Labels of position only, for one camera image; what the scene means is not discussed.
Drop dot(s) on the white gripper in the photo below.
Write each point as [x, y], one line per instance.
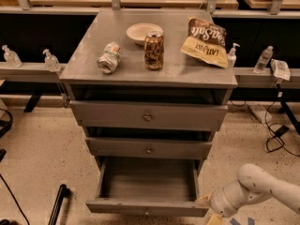
[219, 201]

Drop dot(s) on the grey bottom drawer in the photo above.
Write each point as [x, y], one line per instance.
[148, 187]

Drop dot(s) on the grey drawer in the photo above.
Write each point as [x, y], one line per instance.
[147, 143]
[117, 114]
[148, 187]

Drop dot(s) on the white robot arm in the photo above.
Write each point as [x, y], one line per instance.
[252, 185]

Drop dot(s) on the grey top drawer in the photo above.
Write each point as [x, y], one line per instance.
[117, 114]

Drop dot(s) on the grey middle drawer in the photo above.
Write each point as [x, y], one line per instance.
[147, 143]

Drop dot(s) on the grey drawer cabinet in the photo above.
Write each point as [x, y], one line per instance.
[181, 80]

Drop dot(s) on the black pole on floor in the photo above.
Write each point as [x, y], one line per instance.
[63, 193]

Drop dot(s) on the white pump bottle right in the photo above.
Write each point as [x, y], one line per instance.
[231, 56]

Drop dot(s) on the clear water bottle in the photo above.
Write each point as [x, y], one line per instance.
[264, 59]

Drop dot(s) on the crumpled white paper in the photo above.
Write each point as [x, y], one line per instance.
[280, 69]

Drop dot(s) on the brown chip bag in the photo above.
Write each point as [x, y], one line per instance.
[206, 41]

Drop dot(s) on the brown soda can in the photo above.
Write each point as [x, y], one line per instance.
[154, 50]

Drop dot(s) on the crushed silver can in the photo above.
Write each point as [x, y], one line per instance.
[110, 59]

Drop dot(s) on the white paper bowl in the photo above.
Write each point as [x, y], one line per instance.
[137, 32]

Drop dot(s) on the clear sanitizer bottle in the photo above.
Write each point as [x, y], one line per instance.
[51, 61]
[11, 57]

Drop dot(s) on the black chair base left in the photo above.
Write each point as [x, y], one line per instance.
[5, 126]

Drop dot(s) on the clear sanitizer bottle far left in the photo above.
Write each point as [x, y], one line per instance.
[11, 57]

